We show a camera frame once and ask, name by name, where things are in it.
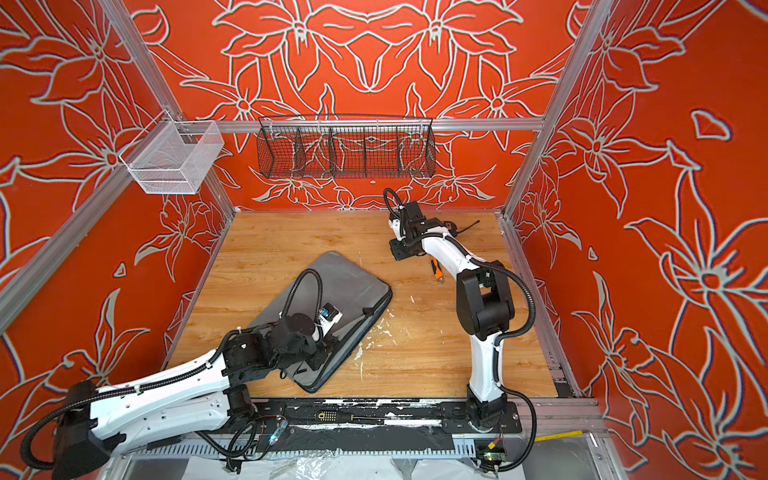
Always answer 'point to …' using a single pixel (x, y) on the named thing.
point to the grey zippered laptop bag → (359, 297)
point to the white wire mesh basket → (173, 156)
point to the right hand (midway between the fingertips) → (399, 246)
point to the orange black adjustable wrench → (437, 270)
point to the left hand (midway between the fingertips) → (337, 337)
